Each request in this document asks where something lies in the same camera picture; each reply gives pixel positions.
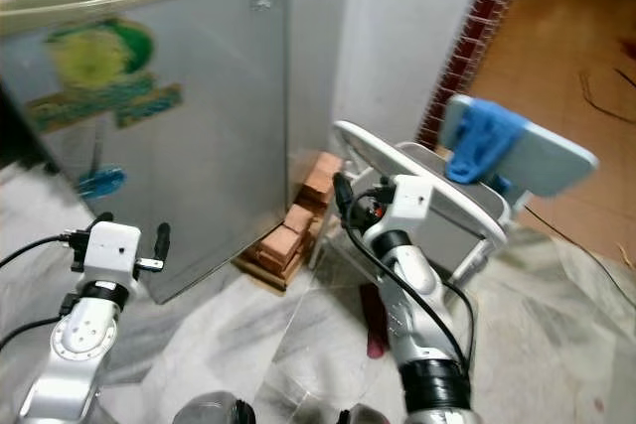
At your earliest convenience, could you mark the dark red object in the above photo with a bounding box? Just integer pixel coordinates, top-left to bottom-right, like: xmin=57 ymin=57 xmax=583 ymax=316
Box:
xmin=361 ymin=285 xmax=394 ymax=357

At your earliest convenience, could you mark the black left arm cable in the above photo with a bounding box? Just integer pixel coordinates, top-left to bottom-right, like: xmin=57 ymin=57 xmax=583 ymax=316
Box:
xmin=0 ymin=230 xmax=88 ymax=268
xmin=0 ymin=317 xmax=69 ymax=348

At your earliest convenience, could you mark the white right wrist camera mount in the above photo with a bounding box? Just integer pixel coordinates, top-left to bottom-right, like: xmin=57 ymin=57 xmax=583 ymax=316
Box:
xmin=386 ymin=176 xmax=435 ymax=236

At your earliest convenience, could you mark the grey robot right leg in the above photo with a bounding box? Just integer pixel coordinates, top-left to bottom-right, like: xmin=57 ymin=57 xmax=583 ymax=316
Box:
xmin=338 ymin=406 xmax=369 ymax=424

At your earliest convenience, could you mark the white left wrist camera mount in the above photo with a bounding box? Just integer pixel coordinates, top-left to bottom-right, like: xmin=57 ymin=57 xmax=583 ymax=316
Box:
xmin=86 ymin=220 xmax=142 ymax=286

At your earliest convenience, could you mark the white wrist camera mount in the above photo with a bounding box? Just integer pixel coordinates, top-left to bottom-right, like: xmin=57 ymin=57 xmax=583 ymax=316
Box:
xmin=86 ymin=220 xmax=142 ymax=286
xmin=386 ymin=176 xmax=435 ymax=236

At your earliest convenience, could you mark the grey robot leg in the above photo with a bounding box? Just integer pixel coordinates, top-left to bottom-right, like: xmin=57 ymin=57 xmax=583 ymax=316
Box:
xmin=338 ymin=406 xmax=369 ymax=424
xmin=174 ymin=392 xmax=254 ymax=424

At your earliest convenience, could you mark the red clay brick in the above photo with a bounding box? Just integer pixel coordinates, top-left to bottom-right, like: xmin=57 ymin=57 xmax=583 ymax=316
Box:
xmin=248 ymin=225 xmax=304 ymax=276
xmin=283 ymin=204 xmax=316 ymax=236
xmin=303 ymin=151 xmax=344 ymax=209

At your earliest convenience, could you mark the grey robot left leg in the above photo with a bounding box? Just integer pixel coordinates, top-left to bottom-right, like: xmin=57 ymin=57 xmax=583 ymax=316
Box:
xmin=174 ymin=392 xmax=254 ymax=424

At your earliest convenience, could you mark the silver fridge with cream top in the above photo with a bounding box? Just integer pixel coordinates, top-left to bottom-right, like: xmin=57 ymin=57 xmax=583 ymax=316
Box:
xmin=0 ymin=0 xmax=294 ymax=306

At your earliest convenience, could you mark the small blue fridge sticker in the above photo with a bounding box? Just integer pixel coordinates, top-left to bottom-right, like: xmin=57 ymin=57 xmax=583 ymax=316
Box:
xmin=75 ymin=166 xmax=128 ymax=197

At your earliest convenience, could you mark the overturned white plastic chair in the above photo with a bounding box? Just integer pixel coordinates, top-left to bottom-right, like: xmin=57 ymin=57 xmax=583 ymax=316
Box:
xmin=303 ymin=119 xmax=508 ymax=355

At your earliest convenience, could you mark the blue cloth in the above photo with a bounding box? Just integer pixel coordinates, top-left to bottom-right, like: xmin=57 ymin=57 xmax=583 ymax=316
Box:
xmin=445 ymin=96 xmax=528 ymax=185

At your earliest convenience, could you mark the green and yellow fridge sticker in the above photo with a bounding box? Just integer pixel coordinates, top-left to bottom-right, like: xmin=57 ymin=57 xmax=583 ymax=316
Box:
xmin=22 ymin=17 xmax=185 ymax=135

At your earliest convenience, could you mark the black bulky object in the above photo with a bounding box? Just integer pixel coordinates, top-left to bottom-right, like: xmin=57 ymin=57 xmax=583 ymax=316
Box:
xmin=0 ymin=86 xmax=51 ymax=162

